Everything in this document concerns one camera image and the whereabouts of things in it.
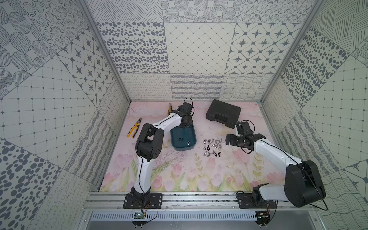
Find black plastic tool case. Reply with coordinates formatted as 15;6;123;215
206;99;241;128

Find aluminium mounting rail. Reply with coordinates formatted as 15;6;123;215
81;192;318;212

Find yellow black pliers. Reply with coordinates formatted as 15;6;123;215
127;117;142;138

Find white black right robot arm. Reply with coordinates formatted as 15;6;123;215
225;121;326;208

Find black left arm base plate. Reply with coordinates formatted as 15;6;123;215
123;189;163;209

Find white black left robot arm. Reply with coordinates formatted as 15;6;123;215
131;102;195;197

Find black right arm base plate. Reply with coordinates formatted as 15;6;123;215
235;191;278;209

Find yellow black utility knife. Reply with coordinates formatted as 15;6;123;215
168;103;172;114

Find teal plastic storage box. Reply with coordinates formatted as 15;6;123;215
170;126;197;151

